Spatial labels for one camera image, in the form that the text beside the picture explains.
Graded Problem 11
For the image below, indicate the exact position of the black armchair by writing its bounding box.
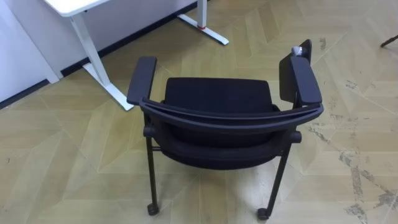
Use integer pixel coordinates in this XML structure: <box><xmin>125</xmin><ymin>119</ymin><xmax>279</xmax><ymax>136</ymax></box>
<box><xmin>126</xmin><ymin>39</ymin><xmax>325</xmax><ymax>221</ymax></box>

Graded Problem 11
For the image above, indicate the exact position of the white desk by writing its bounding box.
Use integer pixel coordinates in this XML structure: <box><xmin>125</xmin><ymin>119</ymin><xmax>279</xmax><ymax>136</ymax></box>
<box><xmin>43</xmin><ymin>0</ymin><xmax>230</xmax><ymax>111</ymax></box>

